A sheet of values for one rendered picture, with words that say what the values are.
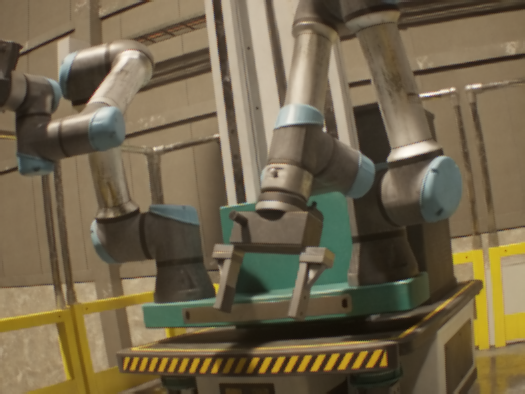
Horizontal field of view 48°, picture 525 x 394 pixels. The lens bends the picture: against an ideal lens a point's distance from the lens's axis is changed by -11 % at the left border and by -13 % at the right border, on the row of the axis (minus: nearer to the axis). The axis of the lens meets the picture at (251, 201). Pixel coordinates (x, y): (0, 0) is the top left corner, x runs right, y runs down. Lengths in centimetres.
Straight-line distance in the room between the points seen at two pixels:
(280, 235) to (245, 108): 72
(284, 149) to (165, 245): 60
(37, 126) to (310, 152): 50
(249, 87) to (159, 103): 697
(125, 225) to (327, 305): 53
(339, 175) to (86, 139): 43
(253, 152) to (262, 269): 29
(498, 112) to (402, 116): 598
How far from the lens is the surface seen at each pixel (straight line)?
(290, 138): 100
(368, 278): 127
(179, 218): 151
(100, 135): 111
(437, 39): 739
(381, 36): 121
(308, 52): 125
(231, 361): 129
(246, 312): 139
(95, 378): 239
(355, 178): 107
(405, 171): 119
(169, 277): 151
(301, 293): 91
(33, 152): 117
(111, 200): 154
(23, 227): 1025
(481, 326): 245
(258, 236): 97
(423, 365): 139
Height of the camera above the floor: 53
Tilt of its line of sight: 4 degrees up
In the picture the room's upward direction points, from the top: 7 degrees counter-clockwise
